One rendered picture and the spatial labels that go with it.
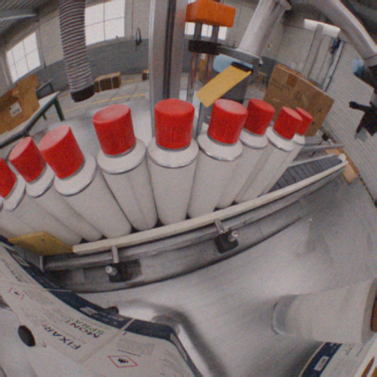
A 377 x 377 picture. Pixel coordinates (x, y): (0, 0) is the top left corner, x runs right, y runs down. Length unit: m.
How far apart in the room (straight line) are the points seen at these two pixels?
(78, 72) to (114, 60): 5.40
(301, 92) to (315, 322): 0.72
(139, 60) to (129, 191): 5.39
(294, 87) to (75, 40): 0.73
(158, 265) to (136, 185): 0.19
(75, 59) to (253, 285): 0.41
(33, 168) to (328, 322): 0.36
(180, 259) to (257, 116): 0.27
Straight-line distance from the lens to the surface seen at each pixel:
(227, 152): 0.15
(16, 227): 0.27
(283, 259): 0.34
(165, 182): 0.15
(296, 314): 0.28
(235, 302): 0.28
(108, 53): 5.63
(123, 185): 0.15
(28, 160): 0.17
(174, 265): 0.31
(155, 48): 0.24
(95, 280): 0.35
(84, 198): 0.15
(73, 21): 0.21
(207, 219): 0.25
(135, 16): 5.54
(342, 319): 0.23
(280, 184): 0.42
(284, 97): 0.78
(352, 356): 0.43
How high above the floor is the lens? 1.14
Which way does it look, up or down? 55 degrees down
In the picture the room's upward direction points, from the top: 10 degrees clockwise
